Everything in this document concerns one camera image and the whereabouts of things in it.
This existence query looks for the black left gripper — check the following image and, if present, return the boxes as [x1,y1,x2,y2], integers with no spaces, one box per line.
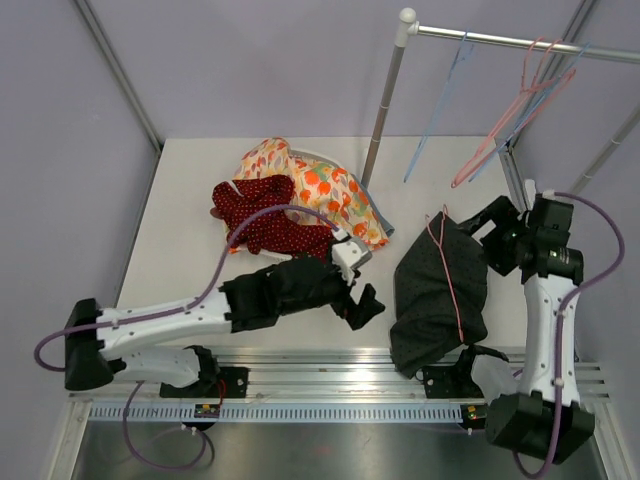
[279,241,385,328]

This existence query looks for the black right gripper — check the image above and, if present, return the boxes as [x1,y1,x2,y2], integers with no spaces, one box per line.
[455,196,535,277]

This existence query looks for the dark dotted skirt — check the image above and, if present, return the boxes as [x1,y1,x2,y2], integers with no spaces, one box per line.
[389,212,488,378]

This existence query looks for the light blue denim skirt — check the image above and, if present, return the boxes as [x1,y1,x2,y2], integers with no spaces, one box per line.
[363,187,395,237]

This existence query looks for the red polka dot skirt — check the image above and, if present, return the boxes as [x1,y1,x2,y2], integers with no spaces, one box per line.
[212,175,333,260]

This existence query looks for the orange floral skirt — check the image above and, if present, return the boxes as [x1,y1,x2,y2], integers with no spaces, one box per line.
[233,137,393,250]

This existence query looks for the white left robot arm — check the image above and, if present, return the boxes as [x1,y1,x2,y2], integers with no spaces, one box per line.
[64,257,385,398]

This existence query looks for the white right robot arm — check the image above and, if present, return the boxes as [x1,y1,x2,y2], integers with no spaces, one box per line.
[453,195,595,467]

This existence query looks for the white perforated plastic basket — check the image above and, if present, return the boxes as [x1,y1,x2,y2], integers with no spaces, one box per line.
[219,144,346,261]

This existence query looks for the grey metal clothes rack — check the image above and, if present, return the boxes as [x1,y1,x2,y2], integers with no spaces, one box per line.
[361,7,639,187]

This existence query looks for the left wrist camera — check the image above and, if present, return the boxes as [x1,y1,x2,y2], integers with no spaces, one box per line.
[330,228,372,286]

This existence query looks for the white slotted cable duct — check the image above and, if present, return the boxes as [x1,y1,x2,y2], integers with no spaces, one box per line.
[89,402,462,424]

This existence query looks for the aluminium mounting rail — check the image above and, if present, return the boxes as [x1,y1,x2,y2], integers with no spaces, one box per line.
[68,347,611,405]

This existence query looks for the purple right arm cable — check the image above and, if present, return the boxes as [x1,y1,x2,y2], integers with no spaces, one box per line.
[512,191,626,480]

